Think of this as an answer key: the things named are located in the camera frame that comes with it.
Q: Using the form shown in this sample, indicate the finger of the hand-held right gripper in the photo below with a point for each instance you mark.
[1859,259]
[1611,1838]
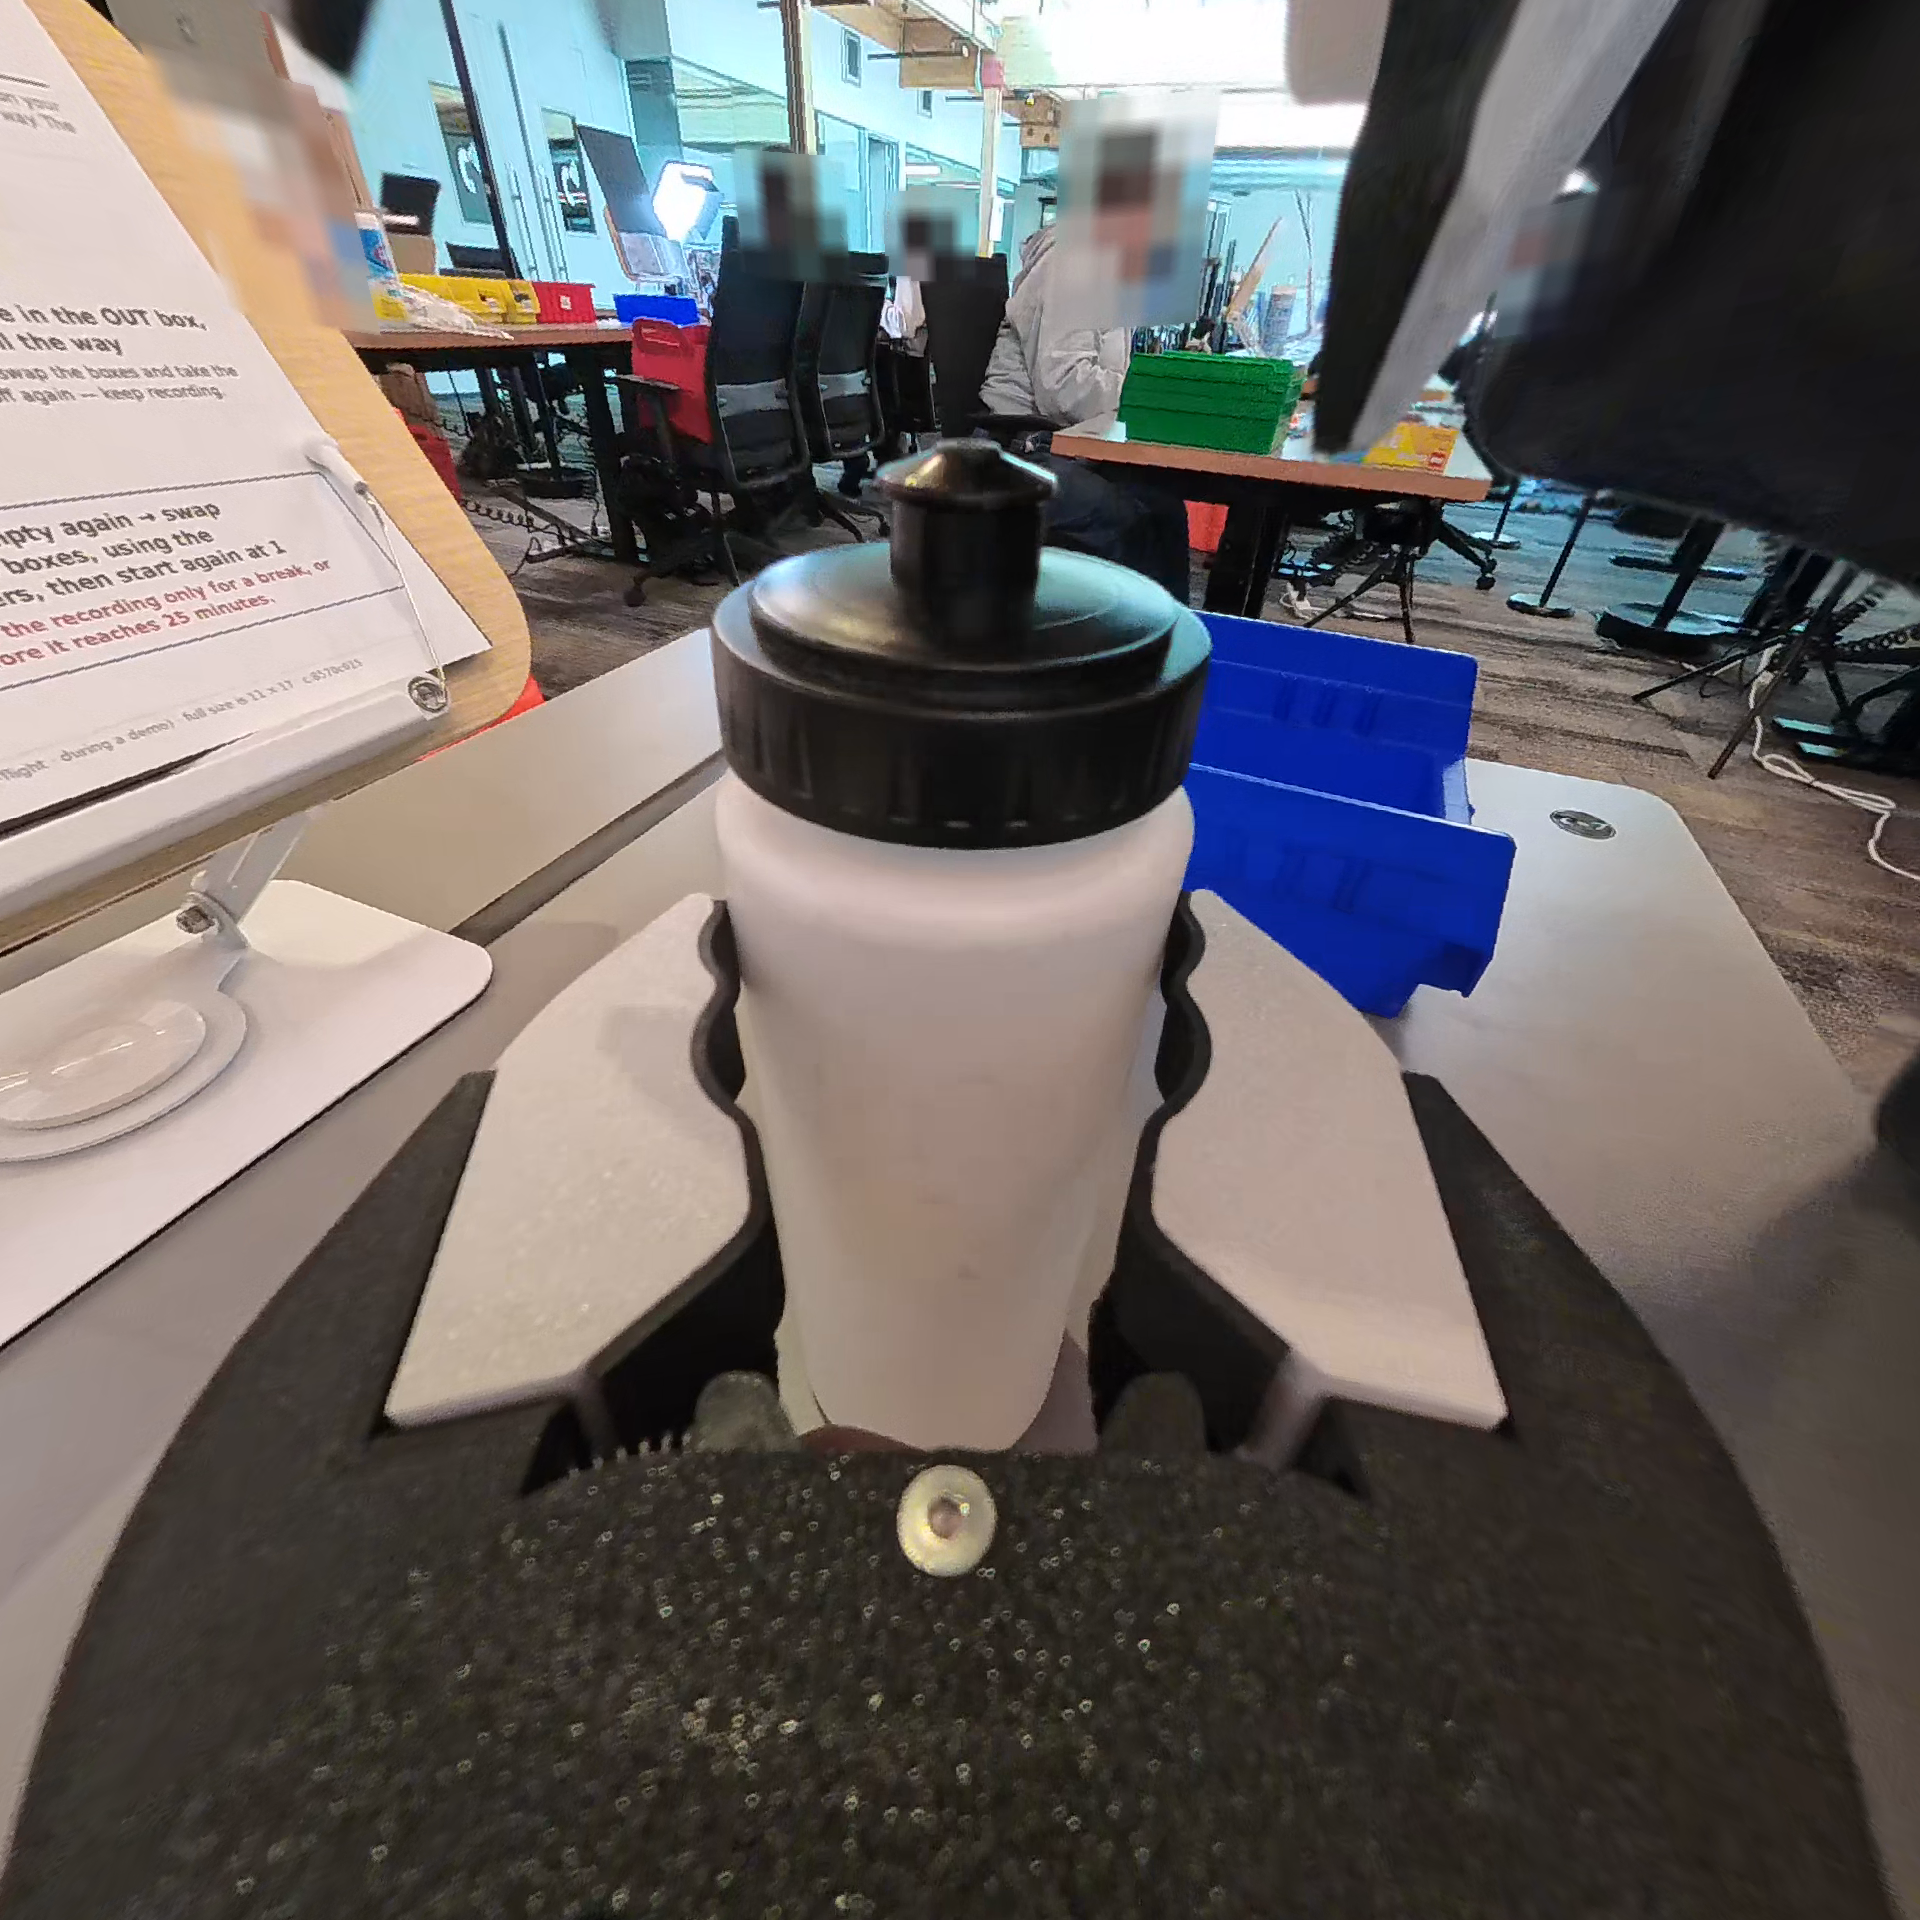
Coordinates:
[1336,44]
[1517,135]

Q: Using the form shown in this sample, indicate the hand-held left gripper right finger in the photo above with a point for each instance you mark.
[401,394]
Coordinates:
[1320,1201]

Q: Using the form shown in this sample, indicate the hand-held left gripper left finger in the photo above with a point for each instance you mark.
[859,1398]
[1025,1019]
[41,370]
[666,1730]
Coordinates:
[586,1201]

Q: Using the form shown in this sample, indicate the blue plastic bin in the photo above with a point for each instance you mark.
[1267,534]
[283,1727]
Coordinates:
[656,313]
[1336,869]

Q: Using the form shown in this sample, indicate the white plastic bottle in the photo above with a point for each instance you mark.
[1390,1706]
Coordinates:
[945,1051]

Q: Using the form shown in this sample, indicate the black bottle lid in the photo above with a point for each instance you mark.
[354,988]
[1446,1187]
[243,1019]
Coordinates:
[961,705]

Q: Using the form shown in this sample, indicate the yellow box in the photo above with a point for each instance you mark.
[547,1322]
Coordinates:
[1410,447]

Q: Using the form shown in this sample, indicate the stack of green bins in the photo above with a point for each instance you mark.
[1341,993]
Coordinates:
[1207,399]

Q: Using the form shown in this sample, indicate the wooden top table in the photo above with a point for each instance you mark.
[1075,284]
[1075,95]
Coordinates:
[1277,474]

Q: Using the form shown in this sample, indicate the black tripod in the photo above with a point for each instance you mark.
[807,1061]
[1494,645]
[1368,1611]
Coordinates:
[1395,563]

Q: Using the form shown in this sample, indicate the round metal desk fitting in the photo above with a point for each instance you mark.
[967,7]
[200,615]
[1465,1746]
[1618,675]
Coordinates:
[1582,821]

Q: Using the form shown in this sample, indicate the black office chair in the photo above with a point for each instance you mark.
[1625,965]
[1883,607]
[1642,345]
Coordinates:
[843,377]
[758,377]
[961,347]

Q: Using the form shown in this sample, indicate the person's dark clothing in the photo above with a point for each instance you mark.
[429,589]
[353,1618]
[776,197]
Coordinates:
[1903,1118]

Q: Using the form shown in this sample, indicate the studio light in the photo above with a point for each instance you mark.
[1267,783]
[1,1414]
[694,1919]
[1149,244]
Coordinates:
[687,201]

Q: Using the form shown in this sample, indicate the red chair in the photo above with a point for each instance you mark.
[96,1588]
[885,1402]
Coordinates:
[667,377]

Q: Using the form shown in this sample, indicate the red plastic bin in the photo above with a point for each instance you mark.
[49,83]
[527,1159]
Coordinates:
[562,300]

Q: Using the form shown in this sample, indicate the wooden instruction board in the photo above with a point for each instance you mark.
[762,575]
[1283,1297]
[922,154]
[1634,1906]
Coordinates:
[359,406]

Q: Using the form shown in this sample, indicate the printed instruction sheet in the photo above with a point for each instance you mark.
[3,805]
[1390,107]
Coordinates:
[150,452]

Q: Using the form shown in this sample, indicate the row of yellow bins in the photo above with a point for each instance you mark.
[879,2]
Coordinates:
[464,300]

